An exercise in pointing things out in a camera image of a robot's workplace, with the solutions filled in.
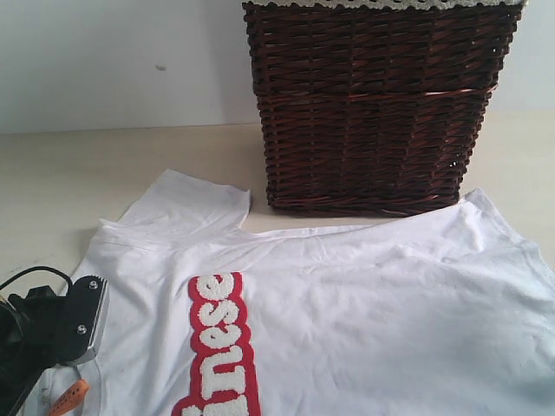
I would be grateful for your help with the dark brown wicker basket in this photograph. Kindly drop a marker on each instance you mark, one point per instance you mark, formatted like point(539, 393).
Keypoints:
point(372, 112)

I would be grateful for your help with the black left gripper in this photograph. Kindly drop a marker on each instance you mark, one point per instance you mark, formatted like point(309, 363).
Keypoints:
point(28, 325)

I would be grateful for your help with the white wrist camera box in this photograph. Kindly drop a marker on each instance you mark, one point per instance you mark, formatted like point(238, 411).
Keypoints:
point(84, 315)

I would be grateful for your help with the white t-shirt red lettering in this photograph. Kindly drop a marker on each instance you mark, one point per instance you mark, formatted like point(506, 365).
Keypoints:
point(447, 313)

